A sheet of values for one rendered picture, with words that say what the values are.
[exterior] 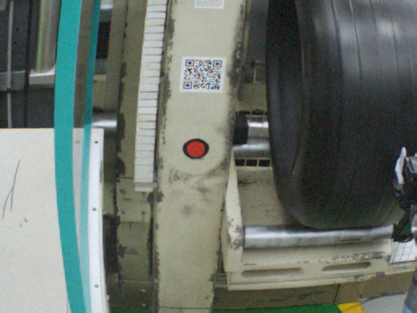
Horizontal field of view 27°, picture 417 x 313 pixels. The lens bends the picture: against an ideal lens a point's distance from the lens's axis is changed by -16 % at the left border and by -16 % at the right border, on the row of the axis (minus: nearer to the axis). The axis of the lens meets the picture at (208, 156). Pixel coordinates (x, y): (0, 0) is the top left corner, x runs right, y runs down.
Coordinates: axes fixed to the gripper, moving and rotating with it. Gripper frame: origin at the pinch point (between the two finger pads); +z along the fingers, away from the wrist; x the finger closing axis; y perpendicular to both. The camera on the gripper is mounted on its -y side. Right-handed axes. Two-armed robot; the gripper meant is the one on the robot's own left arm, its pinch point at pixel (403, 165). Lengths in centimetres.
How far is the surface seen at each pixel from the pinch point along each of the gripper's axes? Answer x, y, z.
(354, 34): 10.7, 20.7, 8.3
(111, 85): 51, -42, 104
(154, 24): 44, 14, 22
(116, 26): 51, -21, 100
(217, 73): 32.0, 3.5, 22.3
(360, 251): -0.9, -32.7, 17.8
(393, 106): 3.3, 10.3, 2.5
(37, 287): 61, 2, -37
